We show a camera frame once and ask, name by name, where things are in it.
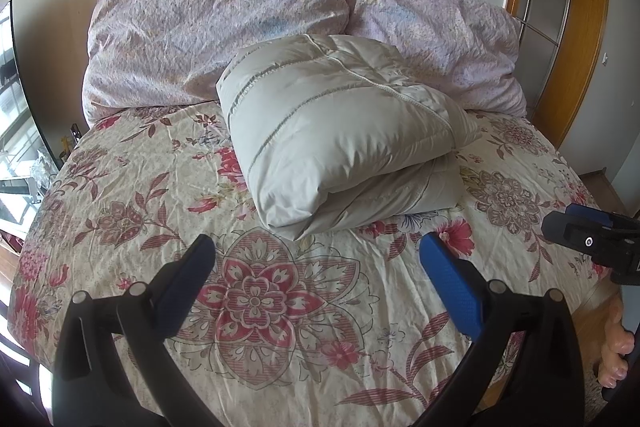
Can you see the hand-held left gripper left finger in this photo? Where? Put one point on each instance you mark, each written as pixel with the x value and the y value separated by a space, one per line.
pixel 192 272

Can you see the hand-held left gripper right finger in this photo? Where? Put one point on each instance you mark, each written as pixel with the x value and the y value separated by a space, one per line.
pixel 450 287

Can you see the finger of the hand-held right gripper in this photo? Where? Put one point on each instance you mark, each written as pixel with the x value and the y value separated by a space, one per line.
pixel 592 216
pixel 575 239

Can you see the beige down jacket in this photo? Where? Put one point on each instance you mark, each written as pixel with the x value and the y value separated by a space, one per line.
pixel 325 132

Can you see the person's right hand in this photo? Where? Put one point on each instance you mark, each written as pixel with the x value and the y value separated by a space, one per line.
pixel 614 342

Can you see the floral bed sheet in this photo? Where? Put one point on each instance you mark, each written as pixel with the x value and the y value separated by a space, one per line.
pixel 150 187

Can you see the clear plastic bag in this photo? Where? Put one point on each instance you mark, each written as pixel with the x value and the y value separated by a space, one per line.
pixel 40 177

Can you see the flat screen television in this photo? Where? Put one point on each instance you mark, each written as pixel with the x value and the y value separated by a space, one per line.
pixel 15 117

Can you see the lilac pillow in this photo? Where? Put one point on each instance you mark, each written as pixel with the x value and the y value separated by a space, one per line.
pixel 440 22
pixel 200 22

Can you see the wooden door frame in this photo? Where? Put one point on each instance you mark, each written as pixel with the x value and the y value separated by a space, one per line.
pixel 585 57

